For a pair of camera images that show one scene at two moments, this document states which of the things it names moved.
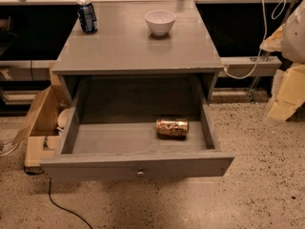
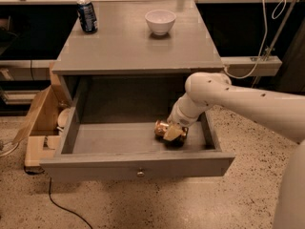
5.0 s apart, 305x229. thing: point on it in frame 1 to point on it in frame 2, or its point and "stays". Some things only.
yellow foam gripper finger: x=289 y=89 to x=199 y=97
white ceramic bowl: x=160 y=21 stays
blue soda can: x=87 y=16 stays
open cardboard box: x=42 y=127 stays
